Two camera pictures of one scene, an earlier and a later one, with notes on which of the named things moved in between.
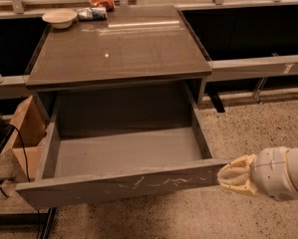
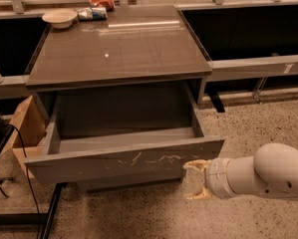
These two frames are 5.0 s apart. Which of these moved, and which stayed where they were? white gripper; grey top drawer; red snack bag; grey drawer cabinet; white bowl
Moved: white gripper; grey top drawer
Stayed: white bowl; red snack bag; grey drawer cabinet
